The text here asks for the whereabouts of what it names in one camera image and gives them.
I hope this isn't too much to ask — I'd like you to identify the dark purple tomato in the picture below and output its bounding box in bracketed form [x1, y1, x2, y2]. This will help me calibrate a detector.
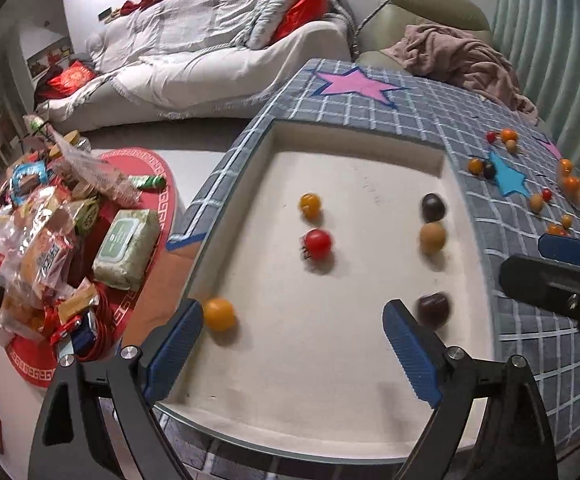
[416, 292, 452, 330]
[420, 193, 446, 223]
[482, 160, 496, 180]

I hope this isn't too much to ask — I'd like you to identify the yellow orange tomato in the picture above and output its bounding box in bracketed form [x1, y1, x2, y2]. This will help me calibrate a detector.
[202, 297, 237, 333]

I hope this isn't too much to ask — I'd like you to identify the tan round fruit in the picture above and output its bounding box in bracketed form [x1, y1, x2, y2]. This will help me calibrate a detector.
[419, 222, 447, 256]

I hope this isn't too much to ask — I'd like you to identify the red cherry tomato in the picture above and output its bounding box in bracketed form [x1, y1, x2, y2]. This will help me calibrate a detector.
[302, 229, 332, 260]

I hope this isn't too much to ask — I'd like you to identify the small orange tomato cluster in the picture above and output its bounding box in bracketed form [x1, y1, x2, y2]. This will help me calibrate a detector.
[561, 214, 573, 230]

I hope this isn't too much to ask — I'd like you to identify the clear plastic fruit bowl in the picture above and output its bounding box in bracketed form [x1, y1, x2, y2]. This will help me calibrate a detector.
[556, 166, 580, 210]

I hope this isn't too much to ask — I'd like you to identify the tan fruit in cluster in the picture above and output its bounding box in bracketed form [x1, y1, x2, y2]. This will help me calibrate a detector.
[528, 194, 545, 214]

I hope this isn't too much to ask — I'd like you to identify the red tomato right of star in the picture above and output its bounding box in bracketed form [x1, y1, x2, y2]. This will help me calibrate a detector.
[542, 188, 552, 203]

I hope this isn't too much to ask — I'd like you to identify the grey checkered star tablecloth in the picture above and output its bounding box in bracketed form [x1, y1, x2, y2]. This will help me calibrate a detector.
[166, 58, 580, 448]

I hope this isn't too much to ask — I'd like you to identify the mandarin on bowl top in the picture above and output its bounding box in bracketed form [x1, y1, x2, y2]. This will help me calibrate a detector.
[558, 158, 573, 177]

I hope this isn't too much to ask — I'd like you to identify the green wet wipes pack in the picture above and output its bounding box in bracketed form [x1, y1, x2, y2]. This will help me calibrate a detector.
[92, 209, 161, 292]

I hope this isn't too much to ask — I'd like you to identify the dark purple tomato by star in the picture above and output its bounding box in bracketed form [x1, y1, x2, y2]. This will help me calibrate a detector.
[482, 160, 496, 180]

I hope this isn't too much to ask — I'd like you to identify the tan fruit beside mandarin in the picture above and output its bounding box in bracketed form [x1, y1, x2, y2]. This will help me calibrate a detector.
[505, 140, 518, 154]

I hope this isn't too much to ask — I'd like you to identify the orange tomato by blue star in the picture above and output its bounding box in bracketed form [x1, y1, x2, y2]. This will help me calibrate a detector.
[467, 157, 484, 176]

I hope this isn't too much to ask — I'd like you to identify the orange mandarin far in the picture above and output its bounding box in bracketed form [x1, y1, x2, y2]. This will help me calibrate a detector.
[499, 128, 518, 143]

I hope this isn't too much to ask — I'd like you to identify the white shallow tray box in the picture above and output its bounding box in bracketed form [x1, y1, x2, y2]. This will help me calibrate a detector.
[163, 122, 495, 464]

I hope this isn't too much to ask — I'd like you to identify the pile of snack packages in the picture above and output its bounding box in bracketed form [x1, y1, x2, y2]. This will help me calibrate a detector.
[0, 134, 140, 358]

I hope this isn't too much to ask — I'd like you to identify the red round floor mat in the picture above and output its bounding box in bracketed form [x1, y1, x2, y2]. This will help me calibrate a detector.
[4, 146, 177, 389]

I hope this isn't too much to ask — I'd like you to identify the pinkish brown blanket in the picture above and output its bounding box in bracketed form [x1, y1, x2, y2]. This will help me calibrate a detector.
[382, 23, 538, 126]

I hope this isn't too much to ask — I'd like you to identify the red cushion on floor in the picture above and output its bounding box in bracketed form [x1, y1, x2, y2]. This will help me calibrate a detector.
[34, 61, 97, 103]

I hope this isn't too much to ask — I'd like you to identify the green armchair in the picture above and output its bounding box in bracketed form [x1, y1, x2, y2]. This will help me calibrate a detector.
[355, 0, 493, 72]

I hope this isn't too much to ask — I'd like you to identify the white sofa with quilt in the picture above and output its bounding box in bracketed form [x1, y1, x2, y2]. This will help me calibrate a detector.
[36, 0, 354, 132]

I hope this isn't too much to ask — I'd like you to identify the red pillow on sofa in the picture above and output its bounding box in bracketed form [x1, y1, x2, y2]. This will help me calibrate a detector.
[269, 0, 329, 44]

